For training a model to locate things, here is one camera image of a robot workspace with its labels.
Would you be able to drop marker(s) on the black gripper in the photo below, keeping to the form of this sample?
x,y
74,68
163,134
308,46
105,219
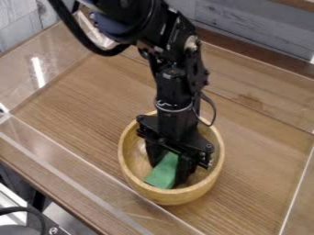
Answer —
x,y
171,130

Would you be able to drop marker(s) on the green rectangular block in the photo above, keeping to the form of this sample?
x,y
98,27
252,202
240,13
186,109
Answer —
x,y
162,176

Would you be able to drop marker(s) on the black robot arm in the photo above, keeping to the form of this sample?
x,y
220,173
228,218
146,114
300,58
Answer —
x,y
167,41

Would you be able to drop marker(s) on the brown wooden bowl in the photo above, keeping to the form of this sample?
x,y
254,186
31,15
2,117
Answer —
x,y
135,168

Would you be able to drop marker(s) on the clear acrylic tray wall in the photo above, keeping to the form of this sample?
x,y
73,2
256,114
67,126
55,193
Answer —
x,y
70,102

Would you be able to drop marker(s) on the grey metal frame bracket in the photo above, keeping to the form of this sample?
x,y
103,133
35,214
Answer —
x,y
63,224

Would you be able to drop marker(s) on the clear acrylic corner bracket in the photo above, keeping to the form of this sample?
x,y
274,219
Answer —
x,y
99,38

